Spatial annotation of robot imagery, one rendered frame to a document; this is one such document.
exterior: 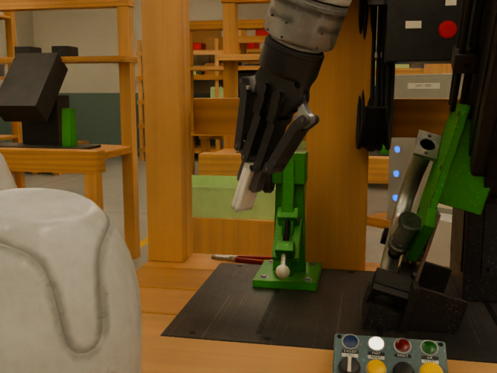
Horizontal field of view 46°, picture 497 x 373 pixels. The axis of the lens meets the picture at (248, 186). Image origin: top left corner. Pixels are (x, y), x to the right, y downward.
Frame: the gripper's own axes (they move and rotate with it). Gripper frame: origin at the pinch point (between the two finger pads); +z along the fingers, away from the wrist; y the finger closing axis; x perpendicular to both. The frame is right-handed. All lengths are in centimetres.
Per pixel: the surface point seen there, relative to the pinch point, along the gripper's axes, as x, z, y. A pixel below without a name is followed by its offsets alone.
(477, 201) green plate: 35.2, -2.3, 16.3
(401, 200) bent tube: 40.2, 6.9, 2.3
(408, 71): 619, 110, -332
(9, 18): 193, 144, -521
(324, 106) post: 50, 3, -28
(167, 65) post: 29, 6, -59
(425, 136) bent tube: 38.2, -6.3, 2.2
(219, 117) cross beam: 42, 16, -51
